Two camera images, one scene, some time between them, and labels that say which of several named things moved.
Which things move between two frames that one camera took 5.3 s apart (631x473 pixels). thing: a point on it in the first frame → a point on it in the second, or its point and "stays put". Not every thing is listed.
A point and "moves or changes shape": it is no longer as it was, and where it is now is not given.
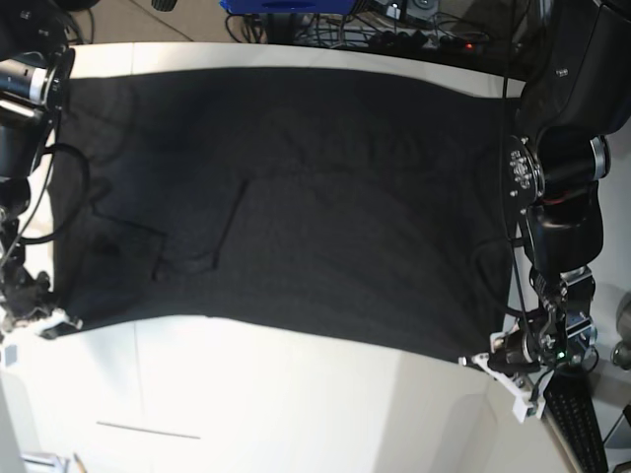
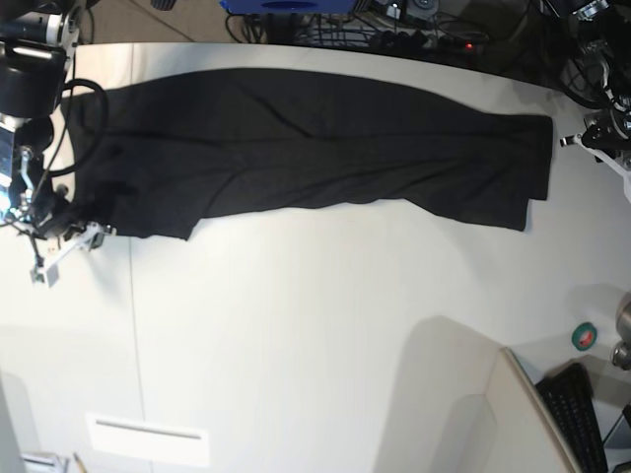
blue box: [289, 7] stays put
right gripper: [528, 348] → [605, 137]
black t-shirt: [370, 206] moves or changes shape
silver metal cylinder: [621, 353] stays put
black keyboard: [571, 410] stays put
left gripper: [23, 297] → [53, 217]
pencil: [80, 464] stays put
